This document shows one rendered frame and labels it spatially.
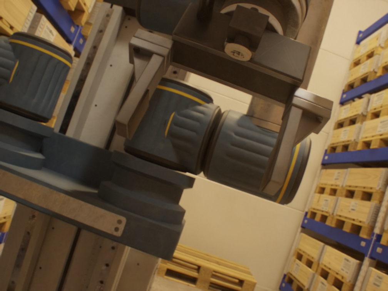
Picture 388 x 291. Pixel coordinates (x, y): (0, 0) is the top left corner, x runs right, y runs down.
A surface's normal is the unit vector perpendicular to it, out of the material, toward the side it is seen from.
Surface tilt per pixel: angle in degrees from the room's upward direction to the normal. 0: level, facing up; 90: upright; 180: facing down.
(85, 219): 90
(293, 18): 155
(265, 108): 99
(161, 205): 23
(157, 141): 90
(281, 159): 66
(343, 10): 90
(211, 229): 90
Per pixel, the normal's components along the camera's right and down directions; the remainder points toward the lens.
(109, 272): -0.04, -0.08
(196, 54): -0.35, 0.81
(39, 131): 0.86, 0.27
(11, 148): 0.51, -0.82
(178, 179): 0.61, 0.15
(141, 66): 0.11, -0.46
